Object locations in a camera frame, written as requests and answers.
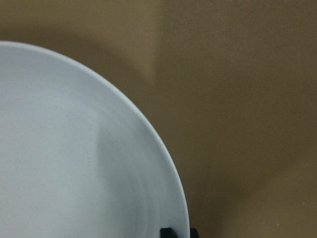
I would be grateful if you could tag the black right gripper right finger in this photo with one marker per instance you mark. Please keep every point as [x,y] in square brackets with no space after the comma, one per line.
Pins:
[194,233]

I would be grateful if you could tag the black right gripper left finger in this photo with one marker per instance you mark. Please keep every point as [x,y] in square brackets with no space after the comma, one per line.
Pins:
[167,233]

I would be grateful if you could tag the blue plate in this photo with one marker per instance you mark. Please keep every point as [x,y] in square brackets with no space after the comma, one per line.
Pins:
[77,157]

